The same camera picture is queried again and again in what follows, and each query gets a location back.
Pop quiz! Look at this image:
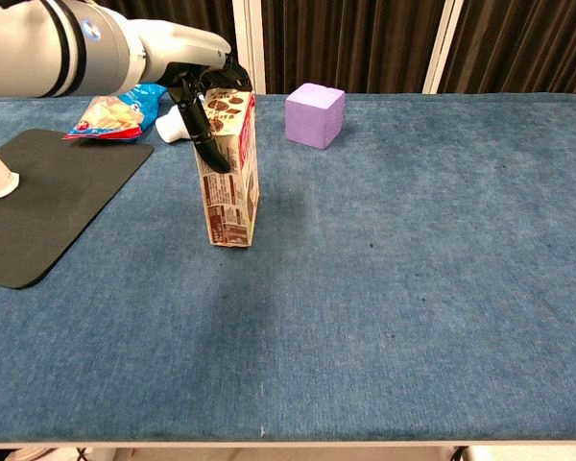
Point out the white frame post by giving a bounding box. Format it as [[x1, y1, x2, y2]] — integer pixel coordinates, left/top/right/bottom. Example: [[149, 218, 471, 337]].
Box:
[[230, 0, 268, 95], [421, 0, 465, 95]]

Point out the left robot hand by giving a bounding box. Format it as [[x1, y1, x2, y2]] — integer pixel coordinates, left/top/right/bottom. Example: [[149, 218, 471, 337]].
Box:
[[132, 18, 253, 175]]

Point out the dark curtain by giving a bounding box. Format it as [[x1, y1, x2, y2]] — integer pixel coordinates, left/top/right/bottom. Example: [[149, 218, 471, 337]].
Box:
[[95, 0, 576, 97]]

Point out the blue snack chip bag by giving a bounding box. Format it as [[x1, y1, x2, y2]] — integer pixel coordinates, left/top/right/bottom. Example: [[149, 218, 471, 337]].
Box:
[[61, 82, 170, 142]]

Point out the white milk bottle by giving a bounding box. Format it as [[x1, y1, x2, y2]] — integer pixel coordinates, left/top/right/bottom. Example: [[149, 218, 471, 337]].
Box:
[[155, 106, 191, 144]]

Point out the blue table cloth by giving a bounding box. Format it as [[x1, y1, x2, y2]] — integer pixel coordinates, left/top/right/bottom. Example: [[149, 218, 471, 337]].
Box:
[[0, 92, 576, 444]]

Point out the black mat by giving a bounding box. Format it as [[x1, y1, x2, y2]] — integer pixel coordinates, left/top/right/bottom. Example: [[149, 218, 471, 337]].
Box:
[[0, 128, 156, 290]]

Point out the cookie box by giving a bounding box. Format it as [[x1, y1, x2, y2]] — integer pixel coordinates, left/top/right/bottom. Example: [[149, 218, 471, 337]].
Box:
[[192, 86, 261, 250]]

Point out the purple foam cube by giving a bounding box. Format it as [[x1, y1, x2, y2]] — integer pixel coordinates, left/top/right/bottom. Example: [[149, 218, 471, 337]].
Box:
[[284, 82, 346, 152]]

